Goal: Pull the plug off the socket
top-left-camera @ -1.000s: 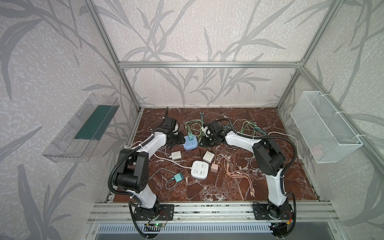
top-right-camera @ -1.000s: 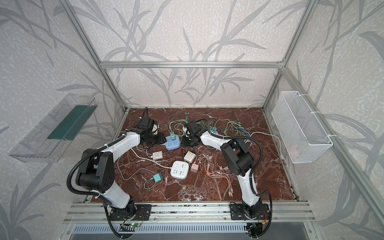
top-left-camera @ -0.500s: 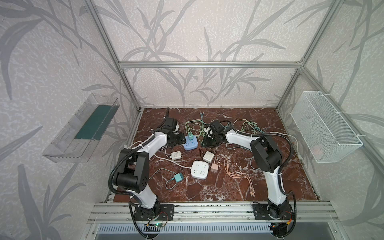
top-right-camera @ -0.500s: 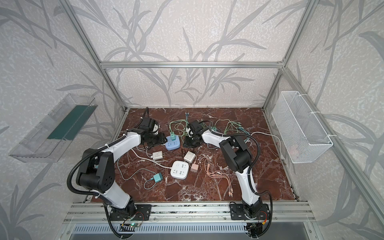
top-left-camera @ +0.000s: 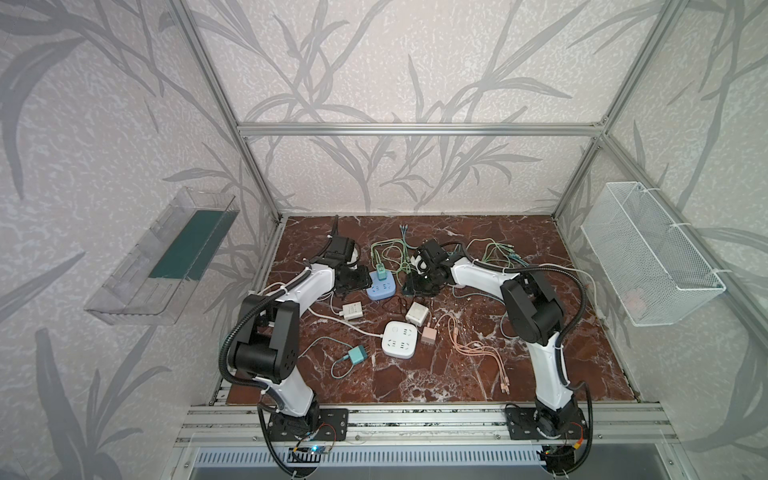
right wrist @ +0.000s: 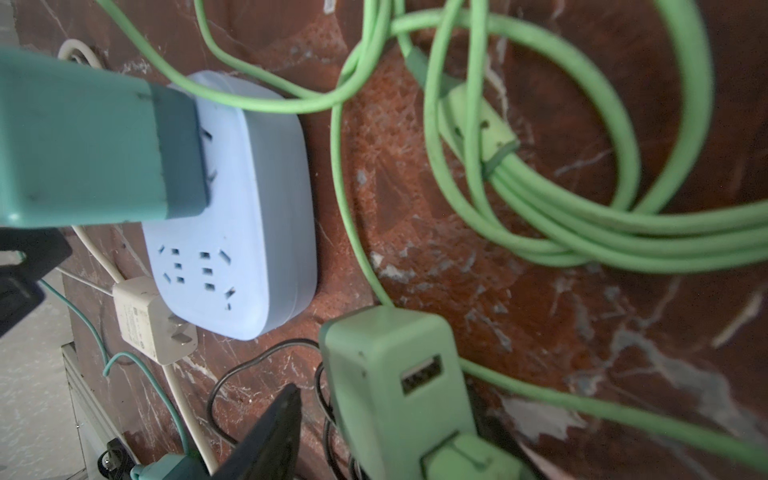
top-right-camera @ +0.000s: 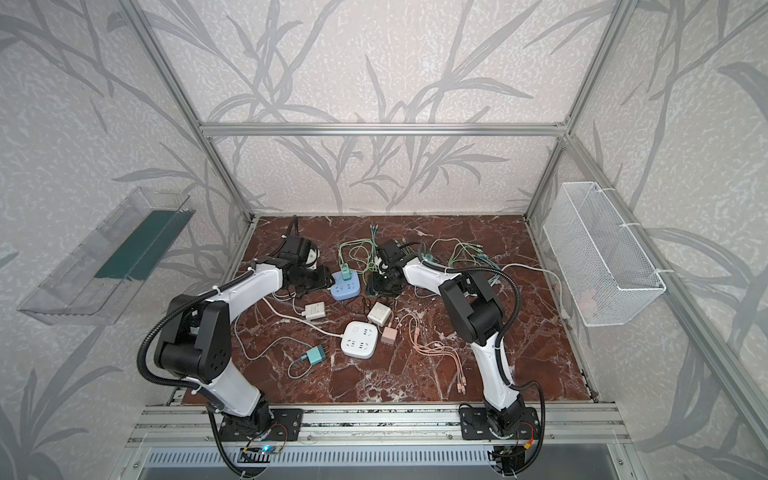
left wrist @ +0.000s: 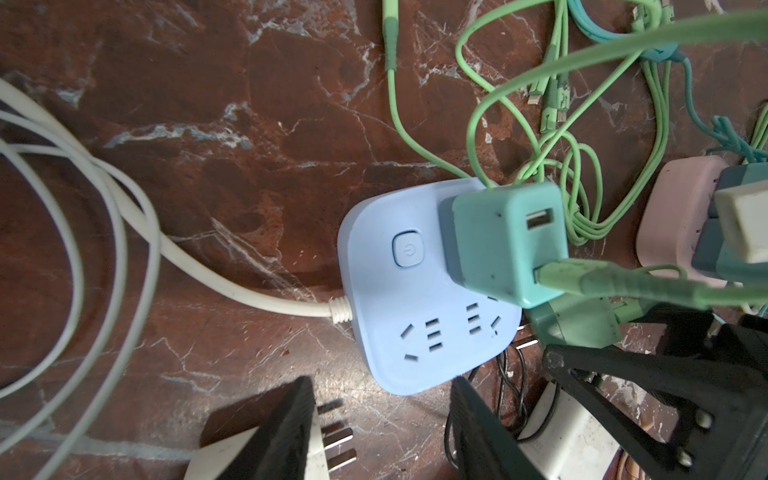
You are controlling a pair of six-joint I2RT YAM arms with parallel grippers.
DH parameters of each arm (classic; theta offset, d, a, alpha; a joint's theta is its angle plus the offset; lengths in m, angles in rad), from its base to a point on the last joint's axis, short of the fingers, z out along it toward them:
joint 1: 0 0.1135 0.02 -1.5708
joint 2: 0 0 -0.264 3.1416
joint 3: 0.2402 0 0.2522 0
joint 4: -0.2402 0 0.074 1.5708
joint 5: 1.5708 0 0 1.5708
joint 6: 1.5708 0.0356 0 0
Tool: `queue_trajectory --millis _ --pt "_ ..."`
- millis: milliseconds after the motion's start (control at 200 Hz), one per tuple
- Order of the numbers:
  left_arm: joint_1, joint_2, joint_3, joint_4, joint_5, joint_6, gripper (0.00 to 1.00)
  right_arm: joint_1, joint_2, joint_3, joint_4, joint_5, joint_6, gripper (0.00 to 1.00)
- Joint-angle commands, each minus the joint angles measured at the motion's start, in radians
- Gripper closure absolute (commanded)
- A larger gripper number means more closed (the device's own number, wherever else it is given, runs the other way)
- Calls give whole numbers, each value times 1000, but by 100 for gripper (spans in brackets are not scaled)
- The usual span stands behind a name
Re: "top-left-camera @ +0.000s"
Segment blue power strip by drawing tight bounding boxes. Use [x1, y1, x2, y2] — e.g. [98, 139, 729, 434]
[366, 270, 397, 301]

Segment green charger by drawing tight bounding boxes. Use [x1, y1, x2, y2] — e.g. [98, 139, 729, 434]
[376, 263, 388, 281]

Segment white usb charger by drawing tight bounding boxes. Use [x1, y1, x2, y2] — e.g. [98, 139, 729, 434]
[405, 302, 430, 328]

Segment pink usb charger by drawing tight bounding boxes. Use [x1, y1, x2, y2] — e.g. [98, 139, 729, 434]
[421, 327, 437, 345]

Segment teal usb charger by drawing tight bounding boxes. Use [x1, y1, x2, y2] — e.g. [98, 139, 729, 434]
[346, 345, 368, 365]

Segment pink usb cable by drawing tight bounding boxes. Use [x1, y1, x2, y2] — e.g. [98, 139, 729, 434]
[434, 311, 512, 395]

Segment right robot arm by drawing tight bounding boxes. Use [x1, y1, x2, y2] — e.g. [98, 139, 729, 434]
[409, 239, 587, 422]

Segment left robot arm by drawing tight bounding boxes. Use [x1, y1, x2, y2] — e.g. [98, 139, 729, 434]
[218, 233, 372, 418]

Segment clear plastic tray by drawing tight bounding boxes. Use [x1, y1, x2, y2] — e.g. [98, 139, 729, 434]
[84, 187, 240, 326]

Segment green cable of green charger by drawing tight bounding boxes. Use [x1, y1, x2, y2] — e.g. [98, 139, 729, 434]
[368, 237, 421, 277]

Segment light green usb cable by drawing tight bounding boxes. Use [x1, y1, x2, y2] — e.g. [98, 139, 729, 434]
[465, 237, 522, 268]

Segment white wire basket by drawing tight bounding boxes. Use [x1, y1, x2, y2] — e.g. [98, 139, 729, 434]
[581, 181, 726, 327]

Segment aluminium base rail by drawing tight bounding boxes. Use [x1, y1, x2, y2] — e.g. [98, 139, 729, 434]
[174, 402, 679, 447]

